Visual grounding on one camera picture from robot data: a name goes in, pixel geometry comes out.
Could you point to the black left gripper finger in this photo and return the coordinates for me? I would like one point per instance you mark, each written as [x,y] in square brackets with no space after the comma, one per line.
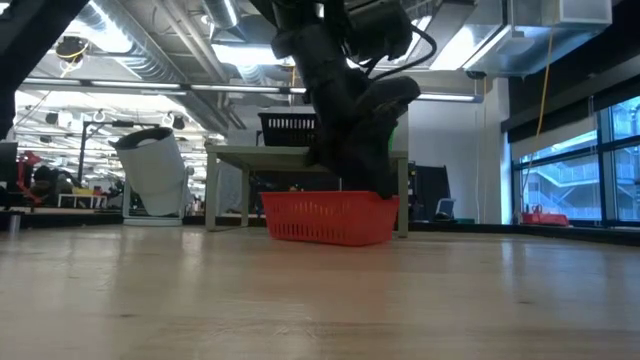
[360,165]
[395,97]

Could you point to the black plastic basket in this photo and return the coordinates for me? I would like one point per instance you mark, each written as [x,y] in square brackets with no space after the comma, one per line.
[287,130]

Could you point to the red plastic basket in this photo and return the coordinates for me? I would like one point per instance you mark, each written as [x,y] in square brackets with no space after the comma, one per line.
[325,220]

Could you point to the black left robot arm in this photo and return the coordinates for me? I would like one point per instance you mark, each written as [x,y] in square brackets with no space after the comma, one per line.
[20,40]

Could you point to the blue chair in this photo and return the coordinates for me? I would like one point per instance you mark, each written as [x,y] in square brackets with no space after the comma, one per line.
[445,209]

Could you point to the pale green mesh shelf riser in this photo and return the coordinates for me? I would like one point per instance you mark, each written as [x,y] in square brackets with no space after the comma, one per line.
[250,157]

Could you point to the long ceiling light strip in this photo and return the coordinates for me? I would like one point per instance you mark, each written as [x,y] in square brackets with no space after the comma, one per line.
[225,88]

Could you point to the red equipment case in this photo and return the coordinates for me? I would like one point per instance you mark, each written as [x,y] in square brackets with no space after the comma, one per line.
[545,219]

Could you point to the person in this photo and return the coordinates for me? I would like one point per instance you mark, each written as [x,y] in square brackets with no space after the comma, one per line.
[50,182]

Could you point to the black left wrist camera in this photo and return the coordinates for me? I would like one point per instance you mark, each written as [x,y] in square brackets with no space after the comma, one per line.
[380,25]

